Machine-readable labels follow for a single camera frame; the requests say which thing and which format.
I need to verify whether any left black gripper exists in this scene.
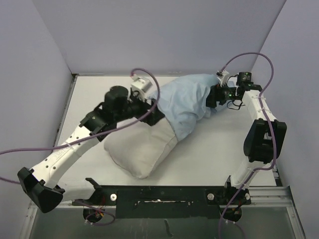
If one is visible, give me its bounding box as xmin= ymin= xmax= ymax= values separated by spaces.
xmin=114 ymin=89 xmax=163 ymax=125

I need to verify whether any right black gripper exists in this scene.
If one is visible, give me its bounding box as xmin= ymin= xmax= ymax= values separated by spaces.
xmin=202 ymin=81 xmax=240 ymax=108

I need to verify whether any light blue pillowcase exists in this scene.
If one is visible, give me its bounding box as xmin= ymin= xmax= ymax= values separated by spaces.
xmin=150 ymin=74 xmax=226 ymax=141

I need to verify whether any white pillow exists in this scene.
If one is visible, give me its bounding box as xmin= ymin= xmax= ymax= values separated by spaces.
xmin=104 ymin=118 xmax=178 ymax=179

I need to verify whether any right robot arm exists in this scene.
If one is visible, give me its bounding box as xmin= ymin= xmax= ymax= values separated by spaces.
xmin=206 ymin=71 xmax=287 ymax=204

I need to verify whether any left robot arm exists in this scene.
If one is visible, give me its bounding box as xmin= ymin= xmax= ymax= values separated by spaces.
xmin=17 ymin=86 xmax=164 ymax=213

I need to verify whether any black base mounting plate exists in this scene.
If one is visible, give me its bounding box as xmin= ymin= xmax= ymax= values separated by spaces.
xmin=83 ymin=178 xmax=251 ymax=221

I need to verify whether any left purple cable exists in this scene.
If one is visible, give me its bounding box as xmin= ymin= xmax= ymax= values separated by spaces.
xmin=0 ymin=67 xmax=160 ymax=227

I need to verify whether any purple cable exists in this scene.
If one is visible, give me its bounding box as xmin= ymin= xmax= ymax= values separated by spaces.
xmin=0 ymin=67 xmax=160 ymax=227
xmin=218 ymin=51 xmax=278 ymax=239

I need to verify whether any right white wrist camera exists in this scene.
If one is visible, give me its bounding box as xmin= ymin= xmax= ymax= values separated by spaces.
xmin=216 ymin=70 xmax=230 ymax=87

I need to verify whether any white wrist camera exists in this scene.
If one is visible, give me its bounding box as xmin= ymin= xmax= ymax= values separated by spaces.
xmin=131 ymin=75 xmax=153 ymax=102
xmin=216 ymin=70 xmax=230 ymax=87

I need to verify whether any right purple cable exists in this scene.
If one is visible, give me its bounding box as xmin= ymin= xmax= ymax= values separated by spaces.
xmin=218 ymin=51 xmax=278 ymax=239

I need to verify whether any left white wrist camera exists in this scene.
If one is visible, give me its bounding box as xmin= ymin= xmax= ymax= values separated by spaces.
xmin=131 ymin=75 xmax=153 ymax=102

